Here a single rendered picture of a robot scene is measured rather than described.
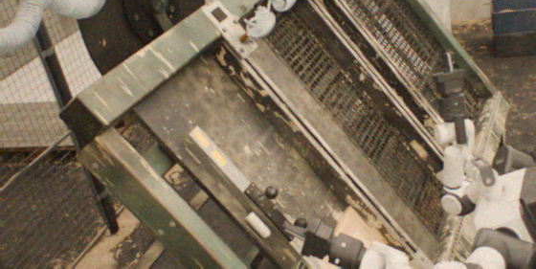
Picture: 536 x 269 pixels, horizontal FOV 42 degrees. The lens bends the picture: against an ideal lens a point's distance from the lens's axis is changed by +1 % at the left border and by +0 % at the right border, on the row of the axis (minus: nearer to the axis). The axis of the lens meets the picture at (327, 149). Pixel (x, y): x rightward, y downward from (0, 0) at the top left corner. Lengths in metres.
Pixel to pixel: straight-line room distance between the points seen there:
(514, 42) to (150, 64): 4.88
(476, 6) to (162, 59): 5.76
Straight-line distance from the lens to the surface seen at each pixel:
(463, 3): 7.45
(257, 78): 2.21
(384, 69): 2.90
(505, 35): 6.42
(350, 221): 2.28
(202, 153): 1.95
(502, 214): 1.99
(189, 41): 2.05
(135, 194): 1.80
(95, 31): 2.51
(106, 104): 1.75
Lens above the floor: 2.49
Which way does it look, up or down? 28 degrees down
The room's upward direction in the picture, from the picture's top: 11 degrees counter-clockwise
